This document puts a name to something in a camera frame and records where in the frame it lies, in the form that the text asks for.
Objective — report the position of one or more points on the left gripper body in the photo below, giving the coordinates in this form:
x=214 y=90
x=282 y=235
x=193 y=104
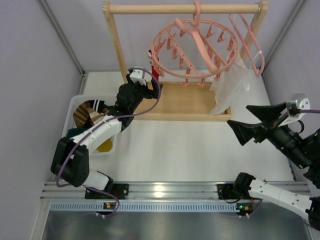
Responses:
x=144 y=89

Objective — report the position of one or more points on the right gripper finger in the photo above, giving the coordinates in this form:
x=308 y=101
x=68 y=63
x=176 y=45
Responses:
x=268 y=113
x=244 y=132

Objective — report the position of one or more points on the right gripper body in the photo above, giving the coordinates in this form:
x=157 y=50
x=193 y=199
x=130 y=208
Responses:
x=261 y=129

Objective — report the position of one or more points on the red sock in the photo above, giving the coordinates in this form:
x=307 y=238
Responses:
x=153 y=70

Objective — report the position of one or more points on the brown striped sock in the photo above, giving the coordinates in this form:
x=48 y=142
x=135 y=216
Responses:
x=86 y=117

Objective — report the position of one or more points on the pink round clip hanger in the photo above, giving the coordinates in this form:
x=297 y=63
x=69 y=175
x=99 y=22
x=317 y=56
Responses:
x=194 y=48

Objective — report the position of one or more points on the teal sock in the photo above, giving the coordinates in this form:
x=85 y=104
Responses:
x=74 y=132

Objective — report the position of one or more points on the black white-striped sock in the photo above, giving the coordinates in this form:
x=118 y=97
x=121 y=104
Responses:
x=97 y=105

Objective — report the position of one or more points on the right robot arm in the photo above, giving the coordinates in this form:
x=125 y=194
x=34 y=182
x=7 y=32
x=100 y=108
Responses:
x=304 y=153

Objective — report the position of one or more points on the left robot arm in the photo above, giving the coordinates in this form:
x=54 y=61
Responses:
x=71 y=161

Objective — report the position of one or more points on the wooden clothes rack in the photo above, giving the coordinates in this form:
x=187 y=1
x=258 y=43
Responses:
x=194 y=101

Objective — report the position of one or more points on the white sheer garment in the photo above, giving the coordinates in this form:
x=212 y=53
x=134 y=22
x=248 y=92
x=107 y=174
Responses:
x=229 y=86

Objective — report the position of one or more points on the yellow sock in basket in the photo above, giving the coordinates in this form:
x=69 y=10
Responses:
x=106 y=146

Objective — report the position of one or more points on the white plastic basket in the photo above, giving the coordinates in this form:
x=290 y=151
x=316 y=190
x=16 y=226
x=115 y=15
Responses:
x=109 y=100

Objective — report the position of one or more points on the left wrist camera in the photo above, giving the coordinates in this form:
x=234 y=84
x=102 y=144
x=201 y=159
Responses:
x=137 y=75

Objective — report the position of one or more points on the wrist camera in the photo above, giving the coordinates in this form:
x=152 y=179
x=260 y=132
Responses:
x=293 y=108
x=137 y=75

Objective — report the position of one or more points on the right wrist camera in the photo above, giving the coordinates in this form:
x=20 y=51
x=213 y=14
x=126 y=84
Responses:
x=293 y=108

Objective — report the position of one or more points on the aluminium mounting rail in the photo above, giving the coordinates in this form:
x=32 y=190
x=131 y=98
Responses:
x=176 y=197

